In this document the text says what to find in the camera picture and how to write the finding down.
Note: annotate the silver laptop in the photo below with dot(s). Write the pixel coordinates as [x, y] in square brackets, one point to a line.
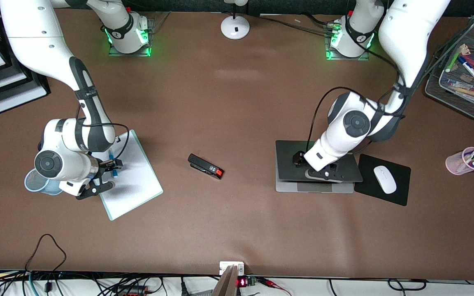
[286, 164]

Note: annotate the blue and white marker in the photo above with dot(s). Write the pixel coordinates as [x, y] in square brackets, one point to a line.
[471, 70]

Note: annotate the yellow marker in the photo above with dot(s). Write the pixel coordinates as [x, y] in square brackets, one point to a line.
[467, 93]

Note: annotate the white computer mouse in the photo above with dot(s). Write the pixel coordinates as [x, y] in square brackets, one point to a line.
[385, 179]

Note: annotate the white grey printed marker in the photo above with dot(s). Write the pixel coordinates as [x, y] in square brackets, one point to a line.
[463, 84]

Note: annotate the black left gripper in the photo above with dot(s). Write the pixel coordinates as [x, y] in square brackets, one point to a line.
[298, 158]

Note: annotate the grey brown camera post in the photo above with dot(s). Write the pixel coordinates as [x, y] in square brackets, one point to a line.
[226, 285]

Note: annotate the black mouse pad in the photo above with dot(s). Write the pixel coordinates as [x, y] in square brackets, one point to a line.
[364, 185]

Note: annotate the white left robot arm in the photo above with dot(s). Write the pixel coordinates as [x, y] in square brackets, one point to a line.
[405, 33]

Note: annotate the black stapler with red end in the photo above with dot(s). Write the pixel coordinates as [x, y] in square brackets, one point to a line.
[204, 165]

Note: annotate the white paper sheet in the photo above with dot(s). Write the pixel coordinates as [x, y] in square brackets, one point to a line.
[138, 189]

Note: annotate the pink mesh pen cup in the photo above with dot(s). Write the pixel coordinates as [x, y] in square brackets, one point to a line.
[453, 164]

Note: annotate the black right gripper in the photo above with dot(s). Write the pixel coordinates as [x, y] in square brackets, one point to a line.
[106, 166]

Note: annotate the white lamp base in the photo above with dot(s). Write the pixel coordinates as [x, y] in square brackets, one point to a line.
[235, 28]

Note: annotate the beige binder clip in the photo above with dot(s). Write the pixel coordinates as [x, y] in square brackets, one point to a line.
[464, 49]

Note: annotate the small white box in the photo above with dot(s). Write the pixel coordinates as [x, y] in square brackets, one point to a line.
[239, 269]

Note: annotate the green marker with white cap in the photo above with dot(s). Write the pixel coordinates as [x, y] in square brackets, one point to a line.
[454, 61]

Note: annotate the mint green clipboard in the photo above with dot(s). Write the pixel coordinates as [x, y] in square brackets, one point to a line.
[134, 133]

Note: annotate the light blue mesh pen cup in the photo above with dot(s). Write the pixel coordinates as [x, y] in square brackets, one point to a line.
[31, 183]

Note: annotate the red LED display module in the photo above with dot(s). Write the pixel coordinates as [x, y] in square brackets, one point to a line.
[242, 282]

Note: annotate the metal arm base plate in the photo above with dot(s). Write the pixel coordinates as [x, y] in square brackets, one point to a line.
[344, 58]
[138, 53]

